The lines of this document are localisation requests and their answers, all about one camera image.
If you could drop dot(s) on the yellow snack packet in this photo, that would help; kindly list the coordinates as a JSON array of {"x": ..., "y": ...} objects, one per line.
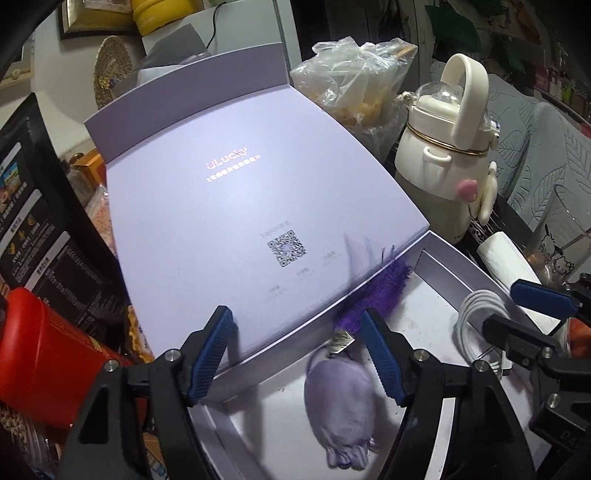
[{"x": 138, "y": 337}]

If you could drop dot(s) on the orange fluffy ball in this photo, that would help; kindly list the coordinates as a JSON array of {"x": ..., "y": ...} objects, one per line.
[{"x": 582, "y": 337}]

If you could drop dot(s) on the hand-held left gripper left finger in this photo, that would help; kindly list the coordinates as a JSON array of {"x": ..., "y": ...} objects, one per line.
[{"x": 210, "y": 355}]

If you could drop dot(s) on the gold picture frame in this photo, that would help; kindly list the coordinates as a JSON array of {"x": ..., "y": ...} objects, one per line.
[{"x": 87, "y": 23}]

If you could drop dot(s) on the round woven mat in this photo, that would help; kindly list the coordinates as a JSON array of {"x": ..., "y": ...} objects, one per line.
[{"x": 111, "y": 69}]

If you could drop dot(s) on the red plastic container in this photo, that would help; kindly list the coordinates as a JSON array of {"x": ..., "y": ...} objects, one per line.
[{"x": 46, "y": 350}]

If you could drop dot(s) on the orange box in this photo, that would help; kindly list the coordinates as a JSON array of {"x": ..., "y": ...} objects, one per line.
[{"x": 90, "y": 168}]

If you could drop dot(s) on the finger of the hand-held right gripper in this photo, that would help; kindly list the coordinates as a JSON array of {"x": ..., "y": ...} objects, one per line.
[
  {"x": 545, "y": 297},
  {"x": 517, "y": 339}
]

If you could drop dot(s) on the green bag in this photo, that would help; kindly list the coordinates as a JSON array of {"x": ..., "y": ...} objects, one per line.
[{"x": 455, "y": 25}]

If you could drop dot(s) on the white paper roll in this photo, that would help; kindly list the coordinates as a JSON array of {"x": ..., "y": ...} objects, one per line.
[{"x": 503, "y": 263}]

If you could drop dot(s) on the yellow pot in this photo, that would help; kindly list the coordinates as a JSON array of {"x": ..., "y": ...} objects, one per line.
[{"x": 157, "y": 16}]

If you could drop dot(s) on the cartoon print drinking glass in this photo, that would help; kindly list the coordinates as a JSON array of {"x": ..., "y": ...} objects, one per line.
[{"x": 558, "y": 244}]

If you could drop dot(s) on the row of bottles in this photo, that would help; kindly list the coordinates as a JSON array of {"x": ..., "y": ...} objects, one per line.
[{"x": 563, "y": 83}]

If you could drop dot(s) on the white fridge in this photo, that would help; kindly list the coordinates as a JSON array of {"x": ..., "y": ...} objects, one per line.
[{"x": 249, "y": 27}]

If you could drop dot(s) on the clear plastic bag of food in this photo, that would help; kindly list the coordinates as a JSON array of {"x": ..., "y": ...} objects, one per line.
[{"x": 351, "y": 78}]

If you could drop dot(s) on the lavender gift box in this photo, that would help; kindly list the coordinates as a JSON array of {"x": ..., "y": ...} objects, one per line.
[{"x": 207, "y": 207}]

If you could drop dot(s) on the pink snack packet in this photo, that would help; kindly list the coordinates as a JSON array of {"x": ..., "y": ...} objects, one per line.
[{"x": 101, "y": 217}]

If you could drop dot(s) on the grey leaf-patterned sofa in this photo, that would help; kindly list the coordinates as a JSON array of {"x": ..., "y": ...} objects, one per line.
[{"x": 531, "y": 124}]

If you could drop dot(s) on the small pale picture frame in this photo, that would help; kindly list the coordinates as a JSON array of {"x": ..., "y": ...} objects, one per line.
[{"x": 18, "y": 64}]

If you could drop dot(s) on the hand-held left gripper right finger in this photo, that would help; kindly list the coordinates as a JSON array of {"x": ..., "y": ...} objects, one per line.
[{"x": 383, "y": 355}]

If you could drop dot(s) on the black printed carton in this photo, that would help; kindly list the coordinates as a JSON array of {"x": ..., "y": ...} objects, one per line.
[{"x": 37, "y": 230}]

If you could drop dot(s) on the jar of nuts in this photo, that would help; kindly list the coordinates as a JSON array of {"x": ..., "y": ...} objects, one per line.
[{"x": 23, "y": 438}]

